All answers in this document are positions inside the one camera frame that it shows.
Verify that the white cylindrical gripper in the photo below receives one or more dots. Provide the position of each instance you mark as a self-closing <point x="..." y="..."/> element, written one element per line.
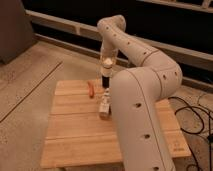
<point x="107" y="53"/>

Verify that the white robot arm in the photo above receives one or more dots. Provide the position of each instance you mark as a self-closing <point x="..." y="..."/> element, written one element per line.
<point x="134" y="93"/>

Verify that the small dark bottle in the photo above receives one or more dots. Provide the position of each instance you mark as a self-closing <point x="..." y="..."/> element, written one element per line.
<point x="105" y="82"/>

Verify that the grey cabinet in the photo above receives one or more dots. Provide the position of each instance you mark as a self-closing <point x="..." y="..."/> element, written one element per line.
<point x="16" y="32"/>

